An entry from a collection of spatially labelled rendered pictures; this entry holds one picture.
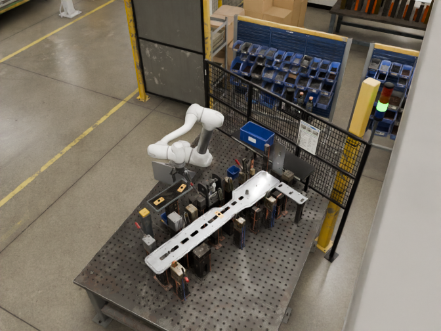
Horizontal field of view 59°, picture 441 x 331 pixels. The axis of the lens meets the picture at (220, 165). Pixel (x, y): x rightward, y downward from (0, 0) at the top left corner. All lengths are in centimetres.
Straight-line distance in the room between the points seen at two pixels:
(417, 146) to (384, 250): 11
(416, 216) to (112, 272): 322
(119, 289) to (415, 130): 310
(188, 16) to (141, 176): 210
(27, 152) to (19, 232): 141
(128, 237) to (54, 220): 149
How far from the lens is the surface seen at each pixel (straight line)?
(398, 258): 25
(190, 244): 310
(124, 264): 344
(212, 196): 342
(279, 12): 747
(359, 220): 478
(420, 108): 37
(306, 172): 365
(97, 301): 370
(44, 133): 618
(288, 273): 335
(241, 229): 322
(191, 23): 527
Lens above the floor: 352
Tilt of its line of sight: 43 degrees down
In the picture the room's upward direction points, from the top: straight up
